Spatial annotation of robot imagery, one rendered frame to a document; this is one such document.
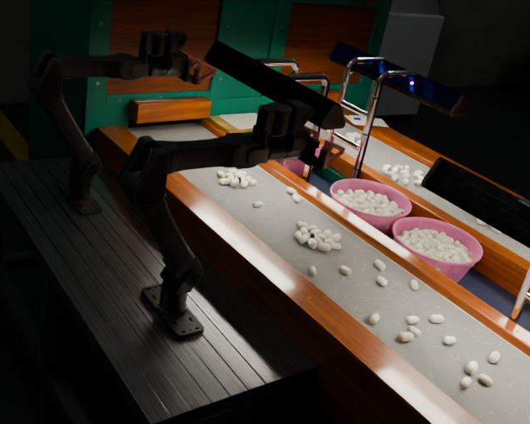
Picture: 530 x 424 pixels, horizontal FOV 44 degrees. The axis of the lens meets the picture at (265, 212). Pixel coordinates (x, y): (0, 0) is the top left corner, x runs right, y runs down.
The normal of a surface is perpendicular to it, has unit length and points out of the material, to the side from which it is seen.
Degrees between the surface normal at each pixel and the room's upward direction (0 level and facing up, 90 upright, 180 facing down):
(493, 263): 90
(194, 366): 0
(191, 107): 90
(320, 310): 0
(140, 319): 0
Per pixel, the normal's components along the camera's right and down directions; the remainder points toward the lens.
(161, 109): 0.58, 0.46
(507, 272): -0.79, 0.15
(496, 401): 0.17, -0.88
